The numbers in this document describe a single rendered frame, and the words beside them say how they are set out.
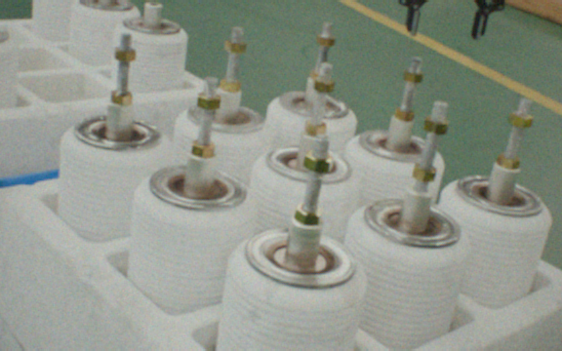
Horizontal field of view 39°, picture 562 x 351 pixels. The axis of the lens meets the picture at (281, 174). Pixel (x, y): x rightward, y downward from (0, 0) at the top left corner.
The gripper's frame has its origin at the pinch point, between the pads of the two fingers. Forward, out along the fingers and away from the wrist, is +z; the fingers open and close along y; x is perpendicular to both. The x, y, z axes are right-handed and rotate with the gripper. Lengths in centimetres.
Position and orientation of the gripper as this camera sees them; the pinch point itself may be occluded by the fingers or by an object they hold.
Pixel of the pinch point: (444, 32)
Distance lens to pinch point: 117.6
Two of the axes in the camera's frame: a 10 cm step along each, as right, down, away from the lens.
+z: -0.8, 8.6, 5.1
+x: 0.5, 5.1, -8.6
